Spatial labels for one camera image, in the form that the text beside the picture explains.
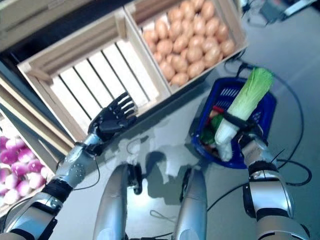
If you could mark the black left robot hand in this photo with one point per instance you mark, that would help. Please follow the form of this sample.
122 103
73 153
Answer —
112 120

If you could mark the slatted wooden crate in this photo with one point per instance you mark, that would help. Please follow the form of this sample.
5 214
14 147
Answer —
100 70

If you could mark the silver robot leg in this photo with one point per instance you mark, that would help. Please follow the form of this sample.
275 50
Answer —
110 207
192 207

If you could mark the purple white turnip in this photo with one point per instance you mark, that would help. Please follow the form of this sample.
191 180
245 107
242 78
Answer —
9 157
13 180
20 168
24 188
26 155
35 180
11 196
35 166
3 143
15 145

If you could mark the silver right robot leg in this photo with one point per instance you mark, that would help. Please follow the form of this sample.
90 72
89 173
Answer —
192 207

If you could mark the silver left robot leg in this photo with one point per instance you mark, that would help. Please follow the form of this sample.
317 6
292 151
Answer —
110 207

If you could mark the blue plastic shopping basket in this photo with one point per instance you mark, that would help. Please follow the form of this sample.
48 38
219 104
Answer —
267 105

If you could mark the wooden vegetable display stand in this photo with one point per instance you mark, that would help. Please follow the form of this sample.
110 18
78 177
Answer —
37 115
180 97

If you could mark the green bell pepper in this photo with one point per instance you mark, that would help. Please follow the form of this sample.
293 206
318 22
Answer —
218 121

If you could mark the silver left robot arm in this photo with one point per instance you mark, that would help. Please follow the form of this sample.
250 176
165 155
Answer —
72 170

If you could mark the wooden potato crate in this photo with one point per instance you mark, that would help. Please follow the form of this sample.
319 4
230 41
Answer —
237 27

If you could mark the wooden turnip crate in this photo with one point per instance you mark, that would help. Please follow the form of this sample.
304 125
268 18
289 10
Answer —
15 208

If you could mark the long red chili pepper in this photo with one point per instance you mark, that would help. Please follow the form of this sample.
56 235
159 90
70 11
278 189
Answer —
218 109

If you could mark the dark grey floor pad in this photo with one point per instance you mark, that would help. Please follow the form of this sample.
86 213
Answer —
270 8

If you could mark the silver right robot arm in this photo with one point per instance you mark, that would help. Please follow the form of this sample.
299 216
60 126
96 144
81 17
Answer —
270 190

